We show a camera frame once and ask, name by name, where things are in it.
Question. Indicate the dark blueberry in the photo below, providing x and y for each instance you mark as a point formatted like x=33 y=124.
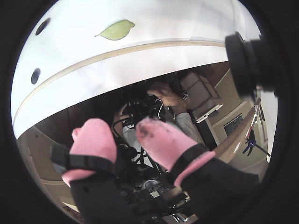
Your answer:
x=35 y=75
x=42 y=26

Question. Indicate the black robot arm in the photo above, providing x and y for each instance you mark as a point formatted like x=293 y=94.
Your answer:
x=151 y=198

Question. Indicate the brown box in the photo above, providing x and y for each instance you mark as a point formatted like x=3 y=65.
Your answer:
x=198 y=91

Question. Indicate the blue bar clamp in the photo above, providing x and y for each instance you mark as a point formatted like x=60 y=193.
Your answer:
x=250 y=142

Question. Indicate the person's bare hand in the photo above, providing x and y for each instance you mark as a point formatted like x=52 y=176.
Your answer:
x=170 y=98

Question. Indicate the grey sleeved forearm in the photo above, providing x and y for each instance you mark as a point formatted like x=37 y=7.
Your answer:
x=187 y=126

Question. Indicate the dark framed panel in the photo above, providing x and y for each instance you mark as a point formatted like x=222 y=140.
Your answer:
x=233 y=124

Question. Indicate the green leaf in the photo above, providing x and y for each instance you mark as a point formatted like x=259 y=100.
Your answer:
x=116 y=30

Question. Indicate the pink covered gripper finger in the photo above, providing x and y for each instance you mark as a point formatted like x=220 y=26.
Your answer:
x=163 y=144
x=93 y=144

